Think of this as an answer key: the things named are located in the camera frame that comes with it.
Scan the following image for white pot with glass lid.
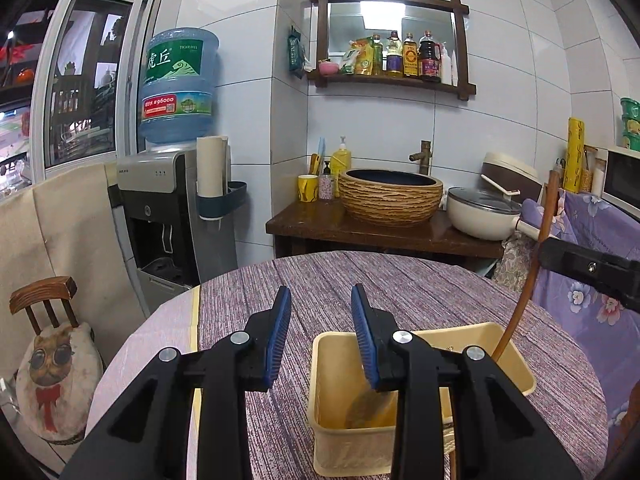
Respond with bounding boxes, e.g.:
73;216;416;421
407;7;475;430
446;186;542;242

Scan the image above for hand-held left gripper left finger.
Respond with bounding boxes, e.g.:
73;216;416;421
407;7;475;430
60;286;293;480

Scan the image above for beige plastic utensil holder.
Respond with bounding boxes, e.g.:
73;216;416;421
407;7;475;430
307;322;537;478

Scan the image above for green hanging packet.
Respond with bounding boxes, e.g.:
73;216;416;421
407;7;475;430
287;27;307;79

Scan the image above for brown wooden handle ladle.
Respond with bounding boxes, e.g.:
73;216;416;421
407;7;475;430
347;170;560;428

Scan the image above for cat print cushion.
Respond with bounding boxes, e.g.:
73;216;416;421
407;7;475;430
15;322;104;443

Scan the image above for white brown rice cooker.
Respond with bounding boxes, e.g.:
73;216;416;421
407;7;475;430
480;152;544;206

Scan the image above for white plastic bottle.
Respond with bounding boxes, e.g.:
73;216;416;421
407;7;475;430
440;45;459;86

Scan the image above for white framed window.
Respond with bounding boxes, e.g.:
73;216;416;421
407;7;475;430
30;0;162;181

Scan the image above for floral pump bottle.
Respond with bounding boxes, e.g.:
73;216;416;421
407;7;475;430
318;161;335;201

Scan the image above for purple floral cloth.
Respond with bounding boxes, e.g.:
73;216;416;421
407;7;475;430
492;189;640;413

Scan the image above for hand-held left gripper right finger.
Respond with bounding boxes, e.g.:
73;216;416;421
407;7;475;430
351;284;583;480

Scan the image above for white paper cup stack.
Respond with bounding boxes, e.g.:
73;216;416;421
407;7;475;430
195;135;232;196

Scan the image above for yellow roll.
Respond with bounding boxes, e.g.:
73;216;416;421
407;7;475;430
563;117;587;194

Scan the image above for brass faucet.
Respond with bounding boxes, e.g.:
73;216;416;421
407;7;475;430
408;140;434;176

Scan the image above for dark wooden wall shelf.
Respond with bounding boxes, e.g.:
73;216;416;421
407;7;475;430
306;0;477;97

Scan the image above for grey water dispenser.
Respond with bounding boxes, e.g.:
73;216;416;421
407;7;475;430
116;147;239;311

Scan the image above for textured brown basin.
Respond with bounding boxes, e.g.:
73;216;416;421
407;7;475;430
338;168;445;224

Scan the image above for dark soy sauce bottle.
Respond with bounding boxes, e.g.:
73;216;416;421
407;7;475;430
418;31;442;83

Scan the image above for yellow seasoning packets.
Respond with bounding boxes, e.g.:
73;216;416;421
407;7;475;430
342;36;383;76

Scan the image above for yellow cooking oil bottle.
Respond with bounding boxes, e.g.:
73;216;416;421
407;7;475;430
384;31;404;77

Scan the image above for white microwave oven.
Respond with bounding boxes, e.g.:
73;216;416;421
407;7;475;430
599;145;640;222

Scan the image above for blue water jug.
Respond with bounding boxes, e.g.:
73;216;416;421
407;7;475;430
137;27;221;146

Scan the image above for yellow dish soap bottle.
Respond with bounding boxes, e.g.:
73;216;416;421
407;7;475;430
329;136;353;187

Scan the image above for blue cup holder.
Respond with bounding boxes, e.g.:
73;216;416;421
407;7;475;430
196;180;248;222

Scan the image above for small wooden chair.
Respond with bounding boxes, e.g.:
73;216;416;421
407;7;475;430
9;276;107;447

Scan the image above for beige cloth cover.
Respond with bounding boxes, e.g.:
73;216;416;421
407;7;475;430
0;160;151;376

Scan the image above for brown sauce bottle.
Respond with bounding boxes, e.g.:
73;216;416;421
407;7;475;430
402;33;420;79

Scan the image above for yellow mug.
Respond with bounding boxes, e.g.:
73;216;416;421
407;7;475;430
298;174;320;204

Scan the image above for dark wooden counter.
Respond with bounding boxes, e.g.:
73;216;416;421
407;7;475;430
265;199;506;272

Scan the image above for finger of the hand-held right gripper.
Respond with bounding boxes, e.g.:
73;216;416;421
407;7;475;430
539;237;640;311

